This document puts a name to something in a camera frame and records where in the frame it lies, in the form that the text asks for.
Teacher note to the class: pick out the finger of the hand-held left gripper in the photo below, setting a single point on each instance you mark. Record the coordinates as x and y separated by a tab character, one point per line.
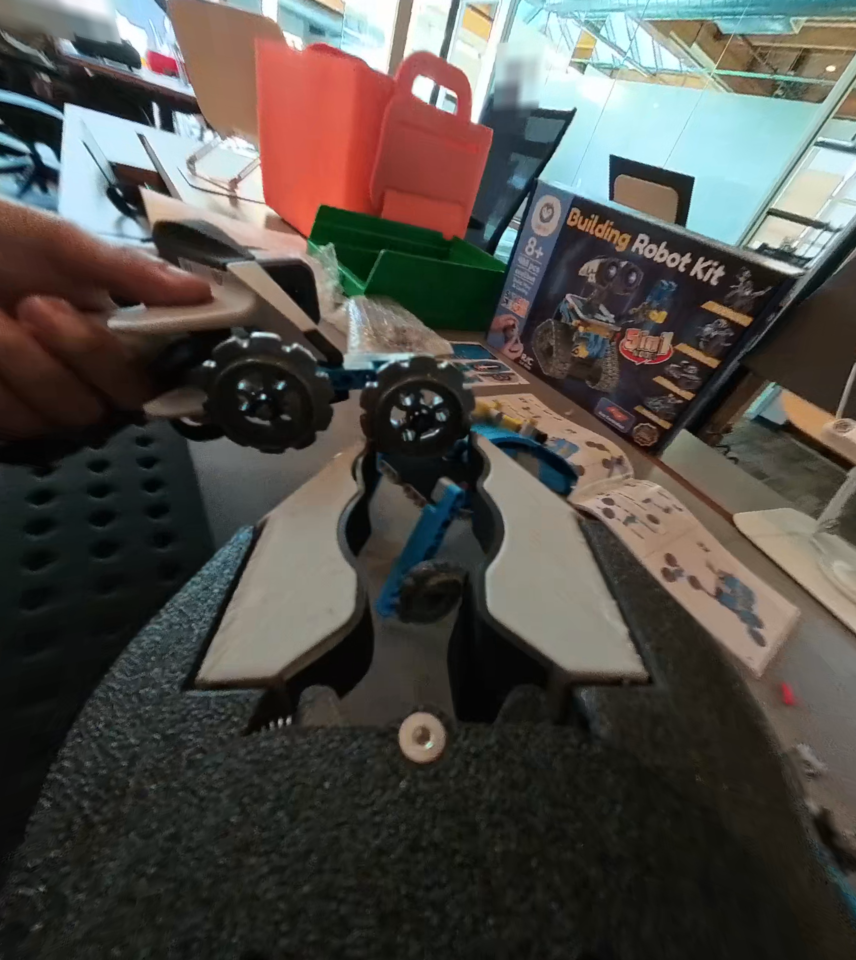
177	405
278	300

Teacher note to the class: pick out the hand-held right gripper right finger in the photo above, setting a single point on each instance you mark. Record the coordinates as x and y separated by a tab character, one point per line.
563	600

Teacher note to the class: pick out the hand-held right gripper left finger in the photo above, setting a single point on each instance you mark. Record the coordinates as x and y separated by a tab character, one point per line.
285	600

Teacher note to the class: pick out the blue yellow brick toy vehicle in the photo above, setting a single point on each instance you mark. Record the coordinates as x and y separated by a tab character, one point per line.
263	394

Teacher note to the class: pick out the grey desk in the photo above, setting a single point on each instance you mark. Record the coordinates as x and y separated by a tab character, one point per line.
735	712

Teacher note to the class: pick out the person's left hand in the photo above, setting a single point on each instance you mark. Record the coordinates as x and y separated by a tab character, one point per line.
23	337

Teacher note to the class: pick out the clear plastic bag of parts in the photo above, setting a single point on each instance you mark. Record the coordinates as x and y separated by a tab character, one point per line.
398	330
329	270

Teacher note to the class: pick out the clear acrylic stand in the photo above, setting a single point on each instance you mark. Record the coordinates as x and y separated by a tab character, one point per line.
225	176

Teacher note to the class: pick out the flat cardboard sheet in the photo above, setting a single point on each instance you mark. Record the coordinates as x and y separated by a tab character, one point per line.
98	150

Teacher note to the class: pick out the open instruction booklet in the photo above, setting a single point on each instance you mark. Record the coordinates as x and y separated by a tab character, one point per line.
698	585

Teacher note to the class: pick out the black perforated chair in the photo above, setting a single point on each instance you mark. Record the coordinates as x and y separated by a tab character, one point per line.
98	525

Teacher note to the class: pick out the green plastic bin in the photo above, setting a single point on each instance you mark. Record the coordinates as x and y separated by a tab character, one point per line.
428	285

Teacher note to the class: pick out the orange plastic bin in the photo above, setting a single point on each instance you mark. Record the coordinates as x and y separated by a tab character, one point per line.
323	135

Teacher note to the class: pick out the blue sticker sheet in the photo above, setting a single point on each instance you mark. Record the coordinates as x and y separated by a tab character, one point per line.
473	360

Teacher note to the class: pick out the small red brick pin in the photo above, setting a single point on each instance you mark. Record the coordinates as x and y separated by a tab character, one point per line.
786	694

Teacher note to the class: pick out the black mesh office chair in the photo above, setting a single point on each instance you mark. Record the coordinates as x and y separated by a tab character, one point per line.
525	172

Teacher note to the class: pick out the dark robot kit box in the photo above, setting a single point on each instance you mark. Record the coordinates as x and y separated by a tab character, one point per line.
623	315

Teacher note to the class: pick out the pile of small brick parts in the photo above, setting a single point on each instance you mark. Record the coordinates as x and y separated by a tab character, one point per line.
848	847

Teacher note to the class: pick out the black chair with tan back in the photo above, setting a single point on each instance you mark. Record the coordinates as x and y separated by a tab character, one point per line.
649	191

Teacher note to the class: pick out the dark partition panel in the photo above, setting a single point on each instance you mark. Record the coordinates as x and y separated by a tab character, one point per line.
848	300

